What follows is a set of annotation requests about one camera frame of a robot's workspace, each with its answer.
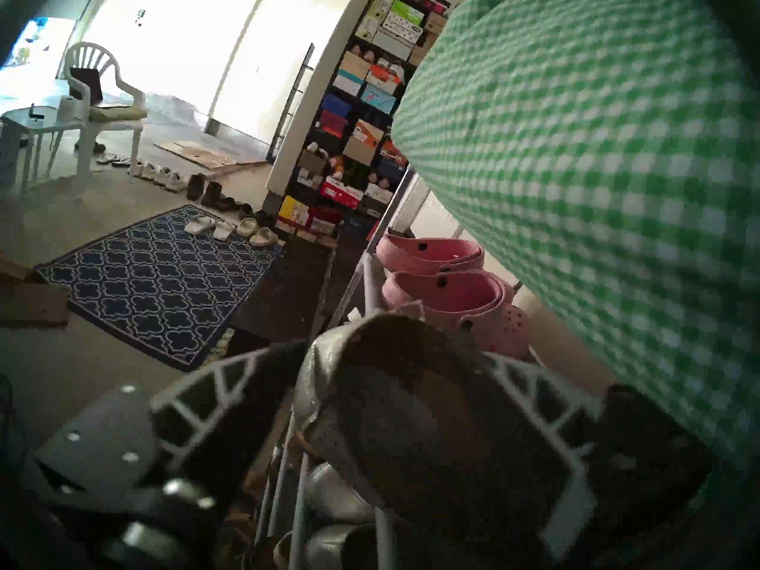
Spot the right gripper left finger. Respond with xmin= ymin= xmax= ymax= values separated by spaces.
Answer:
xmin=148 ymin=340 xmax=312 ymax=504

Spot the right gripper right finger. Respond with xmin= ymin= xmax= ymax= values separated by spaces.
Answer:
xmin=487 ymin=352 xmax=713 ymax=561

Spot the silver perforated shoe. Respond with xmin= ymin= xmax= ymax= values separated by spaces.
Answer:
xmin=294 ymin=311 xmax=571 ymax=561

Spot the grey metal shoe rack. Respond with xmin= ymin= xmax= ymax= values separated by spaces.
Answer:
xmin=252 ymin=165 xmax=464 ymax=570

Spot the smooth metallic silver flat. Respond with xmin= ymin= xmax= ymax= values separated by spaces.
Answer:
xmin=273 ymin=524 xmax=381 ymax=570
xmin=303 ymin=462 xmax=375 ymax=525

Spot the blue patterned floor rug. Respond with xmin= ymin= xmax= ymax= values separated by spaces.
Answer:
xmin=36 ymin=204 xmax=286 ymax=373

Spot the yellow shoebox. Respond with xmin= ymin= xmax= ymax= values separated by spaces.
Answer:
xmin=278 ymin=196 xmax=311 ymax=226

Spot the brown cardboard box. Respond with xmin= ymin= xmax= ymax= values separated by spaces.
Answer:
xmin=0 ymin=257 xmax=72 ymax=329

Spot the pink clog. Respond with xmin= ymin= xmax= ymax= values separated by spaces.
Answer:
xmin=381 ymin=269 xmax=532 ymax=362
xmin=376 ymin=230 xmax=485 ymax=276

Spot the red shoebox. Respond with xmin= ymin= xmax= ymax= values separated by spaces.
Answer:
xmin=321 ymin=180 xmax=365 ymax=209

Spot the flat cardboard sheet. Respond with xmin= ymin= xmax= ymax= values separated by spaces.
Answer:
xmin=156 ymin=140 xmax=257 ymax=172

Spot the black shoebox shelf unit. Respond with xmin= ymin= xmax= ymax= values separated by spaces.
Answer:
xmin=264 ymin=0 xmax=458 ymax=249

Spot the green gingham cloth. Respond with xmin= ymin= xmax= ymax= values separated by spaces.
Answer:
xmin=392 ymin=0 xmax=760 ymax=486

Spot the orange white shoebox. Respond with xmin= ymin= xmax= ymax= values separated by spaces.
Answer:
xmin=343 ymin=121 xmax=385 ymax=166

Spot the pale side table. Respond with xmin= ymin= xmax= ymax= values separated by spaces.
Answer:
xmin=0 ymin=106 xmax=90 ymax=195

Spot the blue shoebox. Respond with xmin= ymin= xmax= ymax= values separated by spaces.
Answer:
xmin=359 ymin=83 xmax=397 ymax=115

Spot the black laptop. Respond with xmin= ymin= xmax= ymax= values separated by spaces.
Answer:
xmin=68 ymin=67 xmax=105 ymax=106

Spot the white plastic chair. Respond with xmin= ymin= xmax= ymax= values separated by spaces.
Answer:
xmin=59 ymin=40 xmax=148 ymax=183

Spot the green white shoebox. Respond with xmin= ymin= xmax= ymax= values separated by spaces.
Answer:
xmin=389 ymin=0 xmax=426 ymax=28

